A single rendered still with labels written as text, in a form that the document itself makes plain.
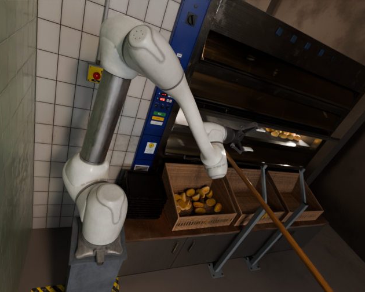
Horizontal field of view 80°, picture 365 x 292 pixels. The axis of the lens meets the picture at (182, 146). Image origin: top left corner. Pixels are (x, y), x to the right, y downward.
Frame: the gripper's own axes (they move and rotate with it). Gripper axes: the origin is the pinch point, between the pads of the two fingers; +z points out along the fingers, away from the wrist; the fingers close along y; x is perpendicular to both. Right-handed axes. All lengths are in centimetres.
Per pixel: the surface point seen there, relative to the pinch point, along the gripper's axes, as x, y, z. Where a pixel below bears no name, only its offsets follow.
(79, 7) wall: -56, -29, -98
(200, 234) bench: 0, 89, 2
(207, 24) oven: -55, -44, -28
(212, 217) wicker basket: -5, 76, 10
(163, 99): -52, 8, -42
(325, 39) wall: -244, -100, 296
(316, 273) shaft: 63, 27, 5
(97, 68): -48, -4, -86
